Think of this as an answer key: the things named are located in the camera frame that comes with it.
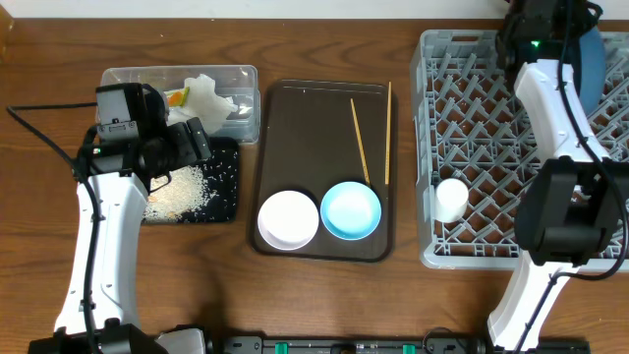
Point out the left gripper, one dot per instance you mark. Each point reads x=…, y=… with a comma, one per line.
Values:
x=188, y=153

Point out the white tissue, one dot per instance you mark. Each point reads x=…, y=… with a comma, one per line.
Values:
x=202, y=102

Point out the yellow snack wrapper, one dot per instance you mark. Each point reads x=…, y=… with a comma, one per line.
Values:
x=177, y=97

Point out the pile of rice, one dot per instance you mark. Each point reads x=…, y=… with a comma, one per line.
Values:
x=179, y=194

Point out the pink white bowl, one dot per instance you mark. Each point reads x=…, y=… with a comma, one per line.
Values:
x=288, y=220

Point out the white cup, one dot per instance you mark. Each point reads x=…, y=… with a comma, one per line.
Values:
x=451, y=198

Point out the dark blue plate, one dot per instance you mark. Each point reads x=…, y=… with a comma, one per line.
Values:
x=588, y=61

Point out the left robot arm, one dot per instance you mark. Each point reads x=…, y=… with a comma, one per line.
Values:
x=114, y=167

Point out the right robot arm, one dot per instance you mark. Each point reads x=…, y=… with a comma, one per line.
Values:
x=553, y=54

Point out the black waste tray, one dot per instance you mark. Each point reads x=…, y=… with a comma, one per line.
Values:
x=221, y=172

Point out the grey dishwasher rack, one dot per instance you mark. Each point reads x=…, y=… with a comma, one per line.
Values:
x=470, y=127

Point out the clear plastic bin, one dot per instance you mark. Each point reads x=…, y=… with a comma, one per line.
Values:
x=238, y=82

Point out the brown serving tray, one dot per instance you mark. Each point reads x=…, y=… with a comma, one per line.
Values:
x=308, y=144

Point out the left wooden chopstick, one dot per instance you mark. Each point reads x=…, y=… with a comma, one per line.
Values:
x=360, y=143

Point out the wooden chopstick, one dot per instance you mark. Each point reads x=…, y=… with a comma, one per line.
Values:
x=388, y=134
x=360, y=143

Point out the light blue bowl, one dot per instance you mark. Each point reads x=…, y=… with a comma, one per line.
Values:
x=350, y=211

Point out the right wooden chopstick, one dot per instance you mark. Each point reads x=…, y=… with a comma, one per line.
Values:
x=388, y=134

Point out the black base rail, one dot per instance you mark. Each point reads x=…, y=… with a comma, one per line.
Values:
x=440, y=340

